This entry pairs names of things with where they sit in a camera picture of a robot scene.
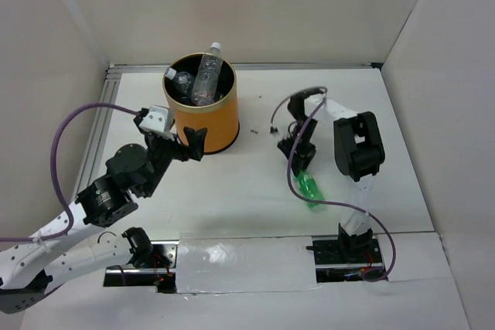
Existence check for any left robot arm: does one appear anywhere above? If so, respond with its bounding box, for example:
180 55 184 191
1 107 207 314

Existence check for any large clear crushed bottle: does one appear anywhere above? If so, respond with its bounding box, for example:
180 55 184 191
165 67 195 100

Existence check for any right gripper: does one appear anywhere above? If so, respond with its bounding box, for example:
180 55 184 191
278 116 319 176

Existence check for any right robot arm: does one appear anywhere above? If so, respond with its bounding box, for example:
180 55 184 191
277 87 385 262

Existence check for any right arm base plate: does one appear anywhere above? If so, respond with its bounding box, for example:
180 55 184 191
306 238 386 284

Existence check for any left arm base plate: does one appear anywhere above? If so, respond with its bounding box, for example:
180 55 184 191
103 240 179 294

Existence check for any green bottle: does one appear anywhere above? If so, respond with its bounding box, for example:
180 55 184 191
295 170 325 212

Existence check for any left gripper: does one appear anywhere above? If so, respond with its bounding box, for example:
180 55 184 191
142 127 208 198

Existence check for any orange cylindrical bin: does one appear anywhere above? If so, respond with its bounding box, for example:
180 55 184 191
162 61 240 155

